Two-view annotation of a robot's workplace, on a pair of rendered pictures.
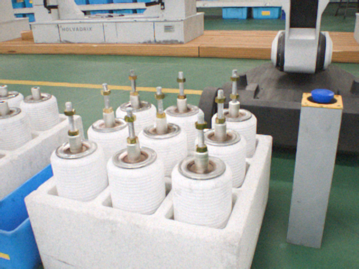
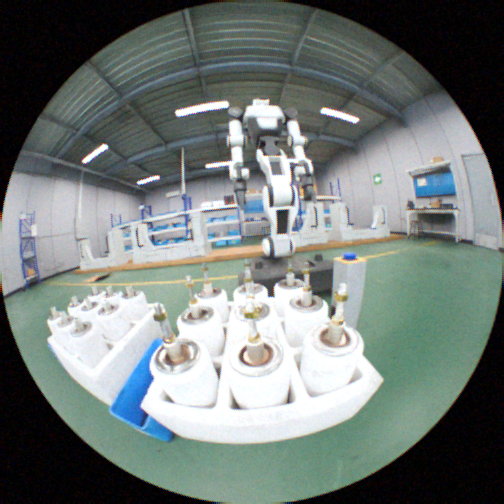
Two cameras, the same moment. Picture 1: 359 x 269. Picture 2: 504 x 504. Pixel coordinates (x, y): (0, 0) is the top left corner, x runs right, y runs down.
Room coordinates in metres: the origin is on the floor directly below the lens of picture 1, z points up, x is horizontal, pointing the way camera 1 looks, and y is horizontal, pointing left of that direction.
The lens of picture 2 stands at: (0.38, 0.13, 0.42)
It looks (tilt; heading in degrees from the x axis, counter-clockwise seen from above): 9 degrees down; 337
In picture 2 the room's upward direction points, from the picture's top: 6 degrees counter-clockwise
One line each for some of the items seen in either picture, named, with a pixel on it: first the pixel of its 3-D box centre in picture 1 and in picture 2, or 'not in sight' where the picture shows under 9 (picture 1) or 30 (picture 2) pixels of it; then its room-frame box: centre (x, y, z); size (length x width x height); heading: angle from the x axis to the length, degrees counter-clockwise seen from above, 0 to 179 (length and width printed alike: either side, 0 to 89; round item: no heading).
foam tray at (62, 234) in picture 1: (166, 199); (258, 361); (0.63, 0.03, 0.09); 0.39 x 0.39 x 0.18; 68
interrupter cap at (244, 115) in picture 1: (234, 115); (290, 284); (0.70, -0.12, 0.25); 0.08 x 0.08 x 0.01
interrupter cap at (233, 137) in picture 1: (220, 137); (306, 303); (0.59, -0.08, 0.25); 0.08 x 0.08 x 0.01
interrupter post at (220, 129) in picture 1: (220, 130); (306, 297); (0.59, -0.08, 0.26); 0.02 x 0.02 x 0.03
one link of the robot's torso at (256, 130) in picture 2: not in sight; (263, 126); (1.25, -0.45, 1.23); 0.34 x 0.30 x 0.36; 69
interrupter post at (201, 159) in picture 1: (201, 159); (335, 331); (0.48, -0.03, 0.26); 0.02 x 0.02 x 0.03
